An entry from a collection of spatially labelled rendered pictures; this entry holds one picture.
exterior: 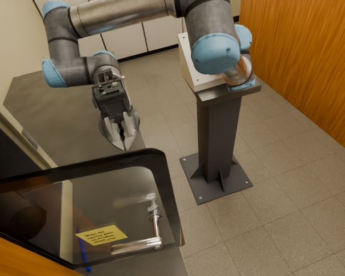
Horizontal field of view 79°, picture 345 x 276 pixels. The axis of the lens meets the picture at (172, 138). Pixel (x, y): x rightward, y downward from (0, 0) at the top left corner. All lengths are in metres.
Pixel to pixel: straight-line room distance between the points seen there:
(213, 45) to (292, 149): 1.77
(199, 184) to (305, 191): 0.82
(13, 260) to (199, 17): 0.55
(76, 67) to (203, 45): 0.33
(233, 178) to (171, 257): 1.28
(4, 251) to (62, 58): 0.45
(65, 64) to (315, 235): 1.74
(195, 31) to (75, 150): 0.69
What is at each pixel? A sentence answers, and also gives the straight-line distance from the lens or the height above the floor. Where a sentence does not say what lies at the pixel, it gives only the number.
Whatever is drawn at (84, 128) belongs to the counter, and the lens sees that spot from 1.08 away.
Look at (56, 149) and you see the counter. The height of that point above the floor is 0.94.
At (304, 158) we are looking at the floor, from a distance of 2.17.
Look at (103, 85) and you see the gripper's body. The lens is 0.49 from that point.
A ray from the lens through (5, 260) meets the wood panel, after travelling 0.37.
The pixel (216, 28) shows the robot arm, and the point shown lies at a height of 1.40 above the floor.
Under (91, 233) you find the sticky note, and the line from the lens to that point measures 0.46.
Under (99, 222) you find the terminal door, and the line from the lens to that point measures 0.42.
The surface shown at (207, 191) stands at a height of 0.01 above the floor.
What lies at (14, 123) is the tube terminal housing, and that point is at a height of 1.26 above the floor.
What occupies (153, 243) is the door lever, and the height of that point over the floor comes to 1.21.
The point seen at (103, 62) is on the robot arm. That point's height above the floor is 1.34.
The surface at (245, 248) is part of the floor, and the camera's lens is 1.67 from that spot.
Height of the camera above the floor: 1.59
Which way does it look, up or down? 47 degrees down
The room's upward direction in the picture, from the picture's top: 10 degrees counter-clockwise
